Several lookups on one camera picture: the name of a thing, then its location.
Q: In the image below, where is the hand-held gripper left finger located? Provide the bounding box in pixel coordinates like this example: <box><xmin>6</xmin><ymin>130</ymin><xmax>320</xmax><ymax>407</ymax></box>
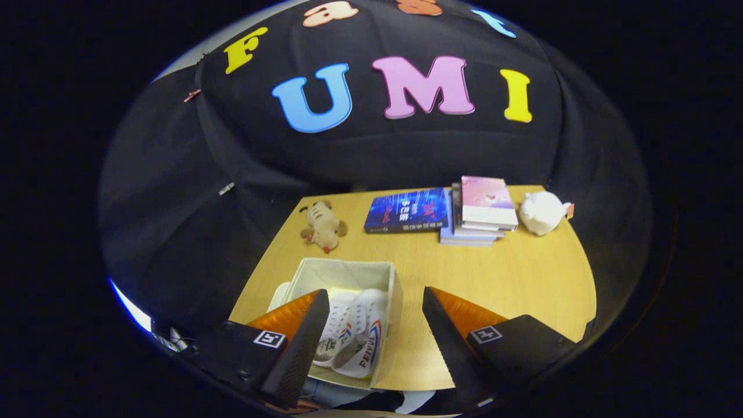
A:
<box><xmin>186</xmin><ymin>289</ymin><xmax>330</xmax><ymax>410</ymax></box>

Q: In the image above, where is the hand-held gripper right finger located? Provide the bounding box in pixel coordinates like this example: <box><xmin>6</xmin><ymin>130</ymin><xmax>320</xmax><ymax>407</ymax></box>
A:
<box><xmin>422</xmin><ymin>286</ymin><xmax>576</xmax><ymax>401</ymax></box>

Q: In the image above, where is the white shoe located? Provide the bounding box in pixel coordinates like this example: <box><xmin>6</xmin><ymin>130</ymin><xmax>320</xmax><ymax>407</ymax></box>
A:
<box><xmin>312</xmin><ymin>291</ymin><xmax>358</xmax><ymax>368</ymax></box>
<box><xmin>333</xmin><ymin>289</ymin><xmax>389</xmax><ymax>380</ymax></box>

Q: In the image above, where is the beige fabric storage box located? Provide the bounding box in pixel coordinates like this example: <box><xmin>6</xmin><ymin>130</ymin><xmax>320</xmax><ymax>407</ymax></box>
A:
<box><xmin>267</xmin><ymin>258</ymin><xmax>403</xmax><ymax>391</ymax></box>

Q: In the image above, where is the light blue book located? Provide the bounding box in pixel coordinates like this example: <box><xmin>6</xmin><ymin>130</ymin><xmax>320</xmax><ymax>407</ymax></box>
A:
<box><xmin>439</xmin><ymin>192</ymin><xmax>497</xmax><ymax>247</ymax></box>

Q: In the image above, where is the brown plush dog toy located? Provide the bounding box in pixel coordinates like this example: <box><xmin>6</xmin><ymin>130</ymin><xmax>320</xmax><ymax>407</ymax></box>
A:
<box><xmin>298</xmin><ymin>200</ymin><xmax>349</xmax><ymax>254</ymax></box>

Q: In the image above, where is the dark blue book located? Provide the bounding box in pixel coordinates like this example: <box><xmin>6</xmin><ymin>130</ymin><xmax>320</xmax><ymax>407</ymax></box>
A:
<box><xmin>364</xmin><ymin>187</ymin><xmax>451</xmax><ymax>235</ymax></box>

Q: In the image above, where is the white book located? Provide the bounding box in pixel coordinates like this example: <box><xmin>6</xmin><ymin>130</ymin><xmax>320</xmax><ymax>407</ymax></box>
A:
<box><xmin>451</xmin><ymin>182</ymin><xmax>506</xmax><ymax>239</ymax></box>

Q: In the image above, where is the pink cover book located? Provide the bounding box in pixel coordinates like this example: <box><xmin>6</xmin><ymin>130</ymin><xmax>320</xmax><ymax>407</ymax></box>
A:
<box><xmin>460</xmin><ymin>176</ymin><xmax>520</xmax><ymax>232</ymax></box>

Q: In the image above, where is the black backdrop cloth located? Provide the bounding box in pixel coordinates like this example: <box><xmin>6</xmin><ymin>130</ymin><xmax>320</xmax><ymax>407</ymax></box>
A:
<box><xmin>99</xmin><ymin>0</ymin><xmax>651</xmax><ymax>343</ymax></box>

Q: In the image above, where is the white plush toy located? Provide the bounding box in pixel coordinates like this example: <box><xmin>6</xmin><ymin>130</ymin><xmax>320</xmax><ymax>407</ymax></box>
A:
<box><xmin>518</xmin><ymin>190</ymin><xmax>575</xmax><ymax>237</ymax></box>

